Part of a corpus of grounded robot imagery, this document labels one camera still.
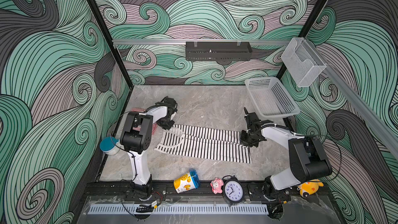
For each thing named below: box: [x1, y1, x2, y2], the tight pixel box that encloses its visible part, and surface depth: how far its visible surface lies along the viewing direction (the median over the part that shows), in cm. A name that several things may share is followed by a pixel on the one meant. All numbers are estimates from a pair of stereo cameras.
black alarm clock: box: [221, 175, 245, 207], surface depth 73 cm
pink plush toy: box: [210, 177, 225, 194], surface depth 74 cm
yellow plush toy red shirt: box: [296, 178, 324, 198], surface depth 71 cm
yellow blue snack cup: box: [173, 168, 201, 194], surface depth 72 cm
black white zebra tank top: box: [154, 124, 252, 164], surface depth 91 cm
